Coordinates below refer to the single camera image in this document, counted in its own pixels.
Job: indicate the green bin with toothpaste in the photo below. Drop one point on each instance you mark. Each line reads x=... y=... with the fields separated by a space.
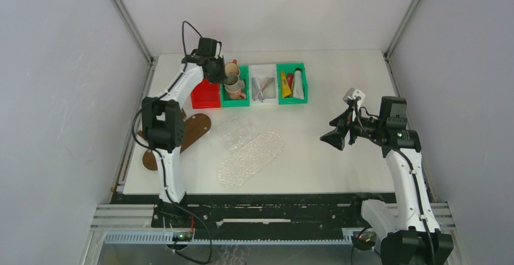
x=290 y=68

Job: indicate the green bin with cups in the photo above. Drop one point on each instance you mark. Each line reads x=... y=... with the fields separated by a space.
x=226 y=101

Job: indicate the clear acrylic holder box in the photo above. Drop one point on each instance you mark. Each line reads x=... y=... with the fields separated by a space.
x=233 y=135

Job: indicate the clear textured oval tray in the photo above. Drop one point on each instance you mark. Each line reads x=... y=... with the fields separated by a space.
x=249 y=160

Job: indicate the pink toothbrush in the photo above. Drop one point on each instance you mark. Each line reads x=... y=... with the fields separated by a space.
x=263 y=86

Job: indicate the right circuit board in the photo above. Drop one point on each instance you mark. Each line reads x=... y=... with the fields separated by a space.
x=364 y=241

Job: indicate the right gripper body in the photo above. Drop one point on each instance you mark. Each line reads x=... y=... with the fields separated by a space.
x=358 y=127

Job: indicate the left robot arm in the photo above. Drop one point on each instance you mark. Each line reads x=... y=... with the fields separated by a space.
x=163 y=125

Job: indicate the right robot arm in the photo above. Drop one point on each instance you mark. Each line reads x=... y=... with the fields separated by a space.
x=413 y=236

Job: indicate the white toothpaste tube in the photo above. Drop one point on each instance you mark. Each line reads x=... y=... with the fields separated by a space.
x=298 y=91

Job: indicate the grey ceramic mug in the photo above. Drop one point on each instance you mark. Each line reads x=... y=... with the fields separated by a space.
x=234 y=83

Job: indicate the black front rail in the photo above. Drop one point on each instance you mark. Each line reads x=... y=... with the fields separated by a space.
x=260 y=217

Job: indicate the beige cup orange handle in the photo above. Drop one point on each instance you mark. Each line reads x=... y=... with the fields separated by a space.
x=232 y=68

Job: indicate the clear holder with wooden ends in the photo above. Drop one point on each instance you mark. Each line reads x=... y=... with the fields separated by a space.
x=140 y=133

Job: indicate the circuit board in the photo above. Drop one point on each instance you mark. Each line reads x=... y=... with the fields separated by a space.
x=182 y=237
x=364 y=241

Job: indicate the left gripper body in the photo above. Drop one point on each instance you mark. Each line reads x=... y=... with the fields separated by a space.
x=218 y=75

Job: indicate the left circuit board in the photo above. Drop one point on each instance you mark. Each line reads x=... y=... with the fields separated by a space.
x=182 y=237

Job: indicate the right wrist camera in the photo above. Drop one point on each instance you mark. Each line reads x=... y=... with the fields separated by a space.
x=354 y=98

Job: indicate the white translucent bin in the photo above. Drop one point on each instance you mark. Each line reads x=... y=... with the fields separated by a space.
x=262 y=71

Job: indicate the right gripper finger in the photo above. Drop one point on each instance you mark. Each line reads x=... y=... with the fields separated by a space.
x=343 y=116
x=335 y=138

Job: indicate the red toothpaste tube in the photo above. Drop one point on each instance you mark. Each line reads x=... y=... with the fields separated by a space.
x=290 y=80

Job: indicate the yellow toothpaste tube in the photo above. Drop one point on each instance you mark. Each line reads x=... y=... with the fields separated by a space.
x=285 y=91

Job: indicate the red plastic bin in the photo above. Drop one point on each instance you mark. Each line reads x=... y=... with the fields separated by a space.
x=206 y=95

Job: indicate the brown wooden oval tray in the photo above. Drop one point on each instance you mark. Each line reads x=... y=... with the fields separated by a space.
x=196 y=126

